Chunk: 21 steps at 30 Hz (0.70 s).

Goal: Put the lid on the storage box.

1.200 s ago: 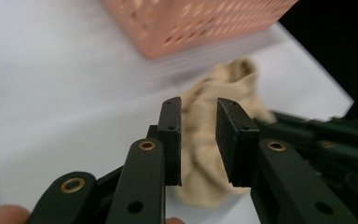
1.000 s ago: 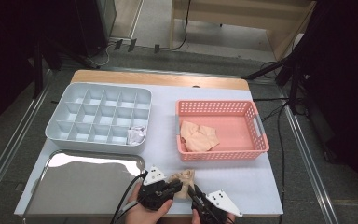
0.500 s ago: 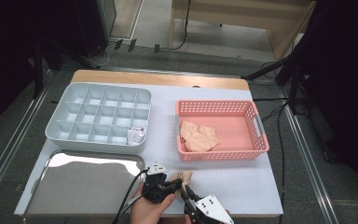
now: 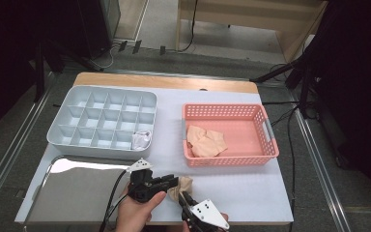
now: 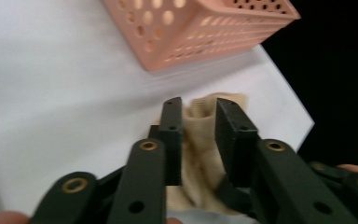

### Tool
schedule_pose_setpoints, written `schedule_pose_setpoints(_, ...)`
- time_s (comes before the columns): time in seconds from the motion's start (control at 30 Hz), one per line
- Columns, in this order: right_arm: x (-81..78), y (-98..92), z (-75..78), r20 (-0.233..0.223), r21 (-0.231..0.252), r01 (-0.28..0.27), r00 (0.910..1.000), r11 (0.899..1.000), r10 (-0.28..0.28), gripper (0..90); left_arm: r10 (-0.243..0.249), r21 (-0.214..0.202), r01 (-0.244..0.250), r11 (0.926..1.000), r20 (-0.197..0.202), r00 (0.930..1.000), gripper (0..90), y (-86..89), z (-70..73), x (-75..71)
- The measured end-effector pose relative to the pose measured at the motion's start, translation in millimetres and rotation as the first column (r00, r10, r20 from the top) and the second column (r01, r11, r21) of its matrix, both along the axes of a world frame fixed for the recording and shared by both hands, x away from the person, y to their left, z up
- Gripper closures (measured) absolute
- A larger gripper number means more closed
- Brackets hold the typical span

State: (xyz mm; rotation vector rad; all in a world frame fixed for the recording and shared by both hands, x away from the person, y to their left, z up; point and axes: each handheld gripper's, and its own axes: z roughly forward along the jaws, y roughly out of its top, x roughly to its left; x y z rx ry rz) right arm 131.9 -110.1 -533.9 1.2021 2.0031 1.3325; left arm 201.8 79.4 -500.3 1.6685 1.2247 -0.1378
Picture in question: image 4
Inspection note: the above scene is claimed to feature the shiny metal tray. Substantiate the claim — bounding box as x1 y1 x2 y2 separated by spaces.
22 155 152 226

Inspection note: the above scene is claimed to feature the black hanging cable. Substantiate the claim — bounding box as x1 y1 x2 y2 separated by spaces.
177 0 199 53

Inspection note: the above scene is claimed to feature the black floor cable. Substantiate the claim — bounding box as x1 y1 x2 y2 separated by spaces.
260 62 303 232

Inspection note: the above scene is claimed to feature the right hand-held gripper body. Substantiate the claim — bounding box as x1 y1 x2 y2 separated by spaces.
181 198 231 232

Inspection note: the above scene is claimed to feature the grey divided organizer box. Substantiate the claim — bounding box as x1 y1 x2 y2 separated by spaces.
45 84 158 161

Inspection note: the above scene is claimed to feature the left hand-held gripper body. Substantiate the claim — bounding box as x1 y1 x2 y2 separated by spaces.
126 157 162 204

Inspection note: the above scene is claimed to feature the dark curtain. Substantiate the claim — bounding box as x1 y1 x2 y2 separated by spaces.
0 0 80 144
308 0 371 217

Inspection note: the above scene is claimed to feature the pink perforated plastic basket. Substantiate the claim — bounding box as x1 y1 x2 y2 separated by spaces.
181 102 280 168

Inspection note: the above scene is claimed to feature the light wooden cabinet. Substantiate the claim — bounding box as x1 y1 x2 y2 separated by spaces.
175 0 330 64

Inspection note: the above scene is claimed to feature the white sock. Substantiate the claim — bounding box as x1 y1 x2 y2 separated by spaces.
135 130 153 140
130 133 152 152

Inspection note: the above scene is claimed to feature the metal floor rail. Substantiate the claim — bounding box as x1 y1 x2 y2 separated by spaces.
0 71 57 223
288 90 353 232

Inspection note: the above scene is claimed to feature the white floor cable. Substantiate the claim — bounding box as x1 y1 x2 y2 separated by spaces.
89 43 119 71

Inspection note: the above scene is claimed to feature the person's right hand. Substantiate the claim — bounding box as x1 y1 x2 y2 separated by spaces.
218 212 230 227

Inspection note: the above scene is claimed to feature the dark cabinet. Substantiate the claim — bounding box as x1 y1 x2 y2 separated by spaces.
76 0 122 61

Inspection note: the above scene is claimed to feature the person's left hand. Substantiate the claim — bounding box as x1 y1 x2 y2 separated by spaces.
114 189 168 232

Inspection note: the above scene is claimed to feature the left hand-held gripper cable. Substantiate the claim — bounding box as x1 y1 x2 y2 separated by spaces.
99 169 133 232

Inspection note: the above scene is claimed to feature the black metal stand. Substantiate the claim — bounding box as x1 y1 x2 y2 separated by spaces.
33 40 101 103
249 47 323 120

